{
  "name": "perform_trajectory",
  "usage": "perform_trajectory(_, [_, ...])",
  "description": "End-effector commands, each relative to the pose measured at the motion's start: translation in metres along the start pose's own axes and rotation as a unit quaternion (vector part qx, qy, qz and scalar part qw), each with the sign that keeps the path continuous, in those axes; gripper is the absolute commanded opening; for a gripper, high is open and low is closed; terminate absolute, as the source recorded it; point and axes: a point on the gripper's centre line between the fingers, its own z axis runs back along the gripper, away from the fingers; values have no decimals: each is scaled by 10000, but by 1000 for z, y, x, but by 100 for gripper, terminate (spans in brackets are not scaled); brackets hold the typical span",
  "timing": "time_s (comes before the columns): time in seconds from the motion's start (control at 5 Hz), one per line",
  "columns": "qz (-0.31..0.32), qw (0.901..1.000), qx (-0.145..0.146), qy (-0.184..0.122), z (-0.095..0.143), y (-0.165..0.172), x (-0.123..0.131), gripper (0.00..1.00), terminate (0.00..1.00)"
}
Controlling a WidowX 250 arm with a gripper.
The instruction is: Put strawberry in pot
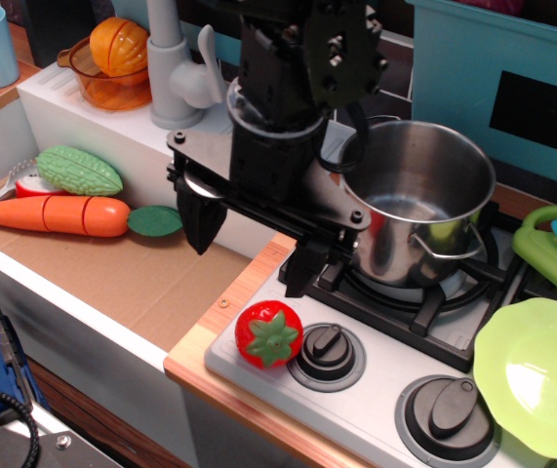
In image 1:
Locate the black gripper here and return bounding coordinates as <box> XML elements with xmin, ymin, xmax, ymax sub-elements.
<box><xmin>167</xmin><ymin>114</ymin><xmax>372</xmax><ymax>297</ymax></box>

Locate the orange transparent bowl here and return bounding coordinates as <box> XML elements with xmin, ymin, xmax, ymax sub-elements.
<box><xmin>57</xmin><ymin>38</ymin><xmax>152</xmax><ymax>111</ymax></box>

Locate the black stove burner grate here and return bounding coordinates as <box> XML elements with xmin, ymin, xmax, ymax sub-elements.
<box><xmin>304</xmin><ymin>202</ymin><xmax>522</xmax><ymax>372</ymax></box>

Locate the orange toy carrot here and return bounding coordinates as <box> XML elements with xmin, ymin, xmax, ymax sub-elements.
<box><xmin>0</xmin><ymin>195</ymin><xmax>182</xmax><ymax>238</ymax></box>

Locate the small black stove knob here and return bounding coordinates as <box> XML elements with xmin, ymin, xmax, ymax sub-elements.
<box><xmin>287</xmin><ymin>323</ymin><xmax>367</xmax><ymax>393</ymax></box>

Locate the red white toy radish slice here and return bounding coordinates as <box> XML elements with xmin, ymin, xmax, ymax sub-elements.
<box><xmin>16</xmin><ymin>175</ymin><xmax>67</xmax><ymax>198</ymax></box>

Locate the large black stove knob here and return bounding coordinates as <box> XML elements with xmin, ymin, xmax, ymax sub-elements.
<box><xmin>395</xmin><ymin>375</ymin><xmax>501</xmax><ymax>467</ymax></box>

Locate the teal toy oven box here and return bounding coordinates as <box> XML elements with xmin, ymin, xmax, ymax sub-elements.
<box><xmin>412</xmin><ymin>1</ymin><xmax>557</xmax><ymax>181</ymax></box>

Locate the green toy bitter gourd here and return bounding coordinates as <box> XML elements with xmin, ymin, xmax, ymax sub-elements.
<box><xmin>35</xmin><ymin>145</ymin><xmax>123</xmax><ymax>196</ymax></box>

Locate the orange toy citrus fruit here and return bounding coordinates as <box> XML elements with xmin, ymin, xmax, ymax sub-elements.
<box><xmin>89</xmin><ymin>17</ymin><xmax>149</xmax><ymax>77</ymax></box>

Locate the red toy strawberry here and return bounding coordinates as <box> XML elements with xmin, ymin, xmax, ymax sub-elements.
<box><xmin>234</xmin><ymin>300</ymin><xmax>303</xmax><ymax>370</ymax></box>

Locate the stainless steel pot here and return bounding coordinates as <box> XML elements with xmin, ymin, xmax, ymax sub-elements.
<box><xmin>340</xmin><ymin>120</ymin><xmax>496</xmax><ymax>288</ymax></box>

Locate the grey toy faucet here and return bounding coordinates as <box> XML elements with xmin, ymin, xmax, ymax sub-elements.
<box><xmin>146</xmin><ymin>1</ymin><xmax>226</xmax><ymax>130</ymax></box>

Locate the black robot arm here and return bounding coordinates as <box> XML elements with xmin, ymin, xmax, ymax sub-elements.
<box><xmin>168</xmin><ymin>1</ymin><xmax>386</xmax><ymax>297</ymax></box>

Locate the black braided cable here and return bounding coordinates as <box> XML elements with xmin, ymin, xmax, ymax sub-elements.
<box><xmin>0</xmin><ymin>388</ymin><xmax>41</xmax><ymax>468</ymax></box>

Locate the light green plastic plate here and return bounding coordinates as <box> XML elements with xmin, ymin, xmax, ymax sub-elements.
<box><xmin>473</xmin><ymin>298</ymin><xmax>557</xmax><ymax>459</ymax></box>

